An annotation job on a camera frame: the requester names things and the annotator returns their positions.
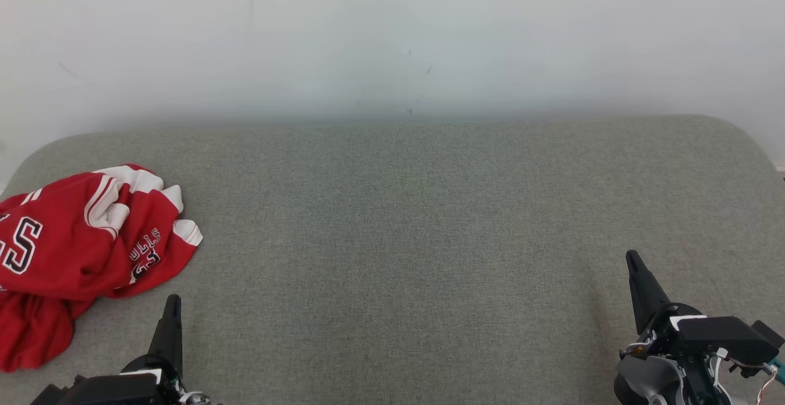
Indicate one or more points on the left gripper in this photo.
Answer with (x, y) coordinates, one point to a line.
(172, 386)

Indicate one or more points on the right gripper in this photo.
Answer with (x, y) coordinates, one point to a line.
(668, 343)

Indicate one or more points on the red jersey with white sleeves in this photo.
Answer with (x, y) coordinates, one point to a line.
(55, 251)

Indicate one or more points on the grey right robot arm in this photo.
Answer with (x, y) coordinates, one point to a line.
(644, 380)

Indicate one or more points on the grey fabric sofa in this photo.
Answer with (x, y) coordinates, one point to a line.
(429, 239)

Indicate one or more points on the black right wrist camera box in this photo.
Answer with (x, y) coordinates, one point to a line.
(717, 337)

